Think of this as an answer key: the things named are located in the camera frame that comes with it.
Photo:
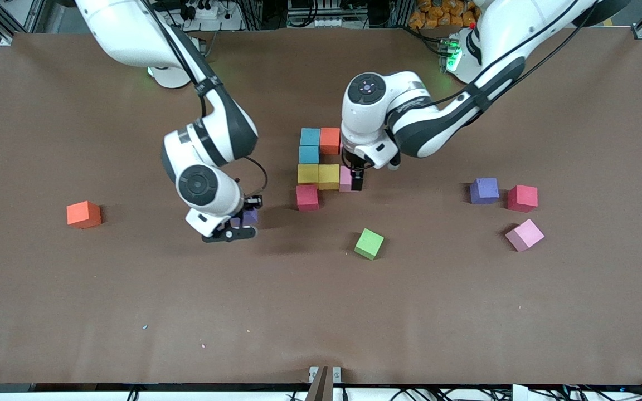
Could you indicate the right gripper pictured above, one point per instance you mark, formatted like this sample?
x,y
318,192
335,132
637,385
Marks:
x,y
250,202

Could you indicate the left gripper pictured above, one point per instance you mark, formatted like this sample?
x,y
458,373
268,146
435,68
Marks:
x,y
354,165

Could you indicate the purple foam block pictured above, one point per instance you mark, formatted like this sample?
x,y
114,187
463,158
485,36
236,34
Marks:
x,y
251,216
484,190

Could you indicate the pink foam block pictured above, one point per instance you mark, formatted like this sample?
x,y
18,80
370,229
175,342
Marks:
x,y
524,234
345,179

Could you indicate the orange foam block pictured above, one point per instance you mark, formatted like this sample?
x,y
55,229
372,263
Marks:
x,y
330,140
83,214

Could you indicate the yellow foam block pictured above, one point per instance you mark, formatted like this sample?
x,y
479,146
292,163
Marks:
x,y
329,176
308,174

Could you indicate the blue foam block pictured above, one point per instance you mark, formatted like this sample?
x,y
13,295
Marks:
x,y
310,137
309,155

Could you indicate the red foam block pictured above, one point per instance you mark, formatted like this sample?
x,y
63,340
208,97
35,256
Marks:
x,y
307,197
523,197

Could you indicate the green foam block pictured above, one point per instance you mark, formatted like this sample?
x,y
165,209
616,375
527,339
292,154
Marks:
x,y
369,243

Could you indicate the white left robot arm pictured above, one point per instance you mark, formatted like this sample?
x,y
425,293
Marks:
x,y
494,33

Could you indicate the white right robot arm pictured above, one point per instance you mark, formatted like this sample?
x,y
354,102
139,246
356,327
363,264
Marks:
x,y
131,33

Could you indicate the paper table cover sheet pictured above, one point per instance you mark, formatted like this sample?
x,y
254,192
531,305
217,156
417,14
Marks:
x,y
321,306

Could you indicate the orange packets heap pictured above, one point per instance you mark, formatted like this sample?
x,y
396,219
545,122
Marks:
x,y
438,14

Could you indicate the white power strip with plugs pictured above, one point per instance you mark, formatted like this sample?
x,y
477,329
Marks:
x,y
226,23

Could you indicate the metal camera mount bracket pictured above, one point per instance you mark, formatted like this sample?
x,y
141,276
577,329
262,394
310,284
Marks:
x,y
321,387

